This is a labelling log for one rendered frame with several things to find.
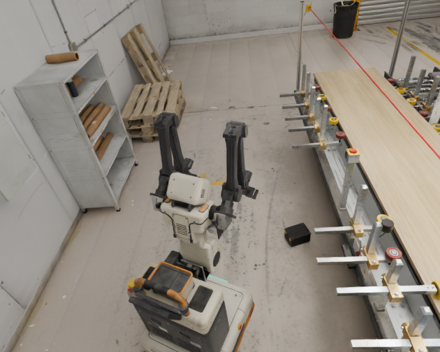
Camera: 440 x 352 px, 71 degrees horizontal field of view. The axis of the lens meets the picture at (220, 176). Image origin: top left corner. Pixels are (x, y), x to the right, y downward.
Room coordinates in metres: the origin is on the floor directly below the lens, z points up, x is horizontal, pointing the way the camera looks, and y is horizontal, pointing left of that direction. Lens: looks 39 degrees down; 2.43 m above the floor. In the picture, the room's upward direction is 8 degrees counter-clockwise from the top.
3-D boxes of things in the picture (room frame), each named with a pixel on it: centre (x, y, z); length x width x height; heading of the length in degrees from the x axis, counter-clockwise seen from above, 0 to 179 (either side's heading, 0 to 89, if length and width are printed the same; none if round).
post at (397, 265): (0.79, -0.77, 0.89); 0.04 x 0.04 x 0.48; 83
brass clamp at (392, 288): (0.77, -0.76, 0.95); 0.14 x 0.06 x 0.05; 173
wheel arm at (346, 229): (1.25, -0.77, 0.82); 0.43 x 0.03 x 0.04; 83
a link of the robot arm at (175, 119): (1.63, 0.25, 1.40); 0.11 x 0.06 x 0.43; 60
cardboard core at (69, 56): (3.20, 1.36, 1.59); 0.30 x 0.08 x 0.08; 83
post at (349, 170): (1.55, -0.86, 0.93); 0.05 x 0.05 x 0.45; 83
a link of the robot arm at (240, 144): (1.41, -0.12, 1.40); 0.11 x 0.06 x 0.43; 60
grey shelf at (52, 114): (3.09, 1.37, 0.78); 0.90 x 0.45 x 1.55; 173
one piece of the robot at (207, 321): (1.04, 0.35, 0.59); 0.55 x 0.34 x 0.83; 59
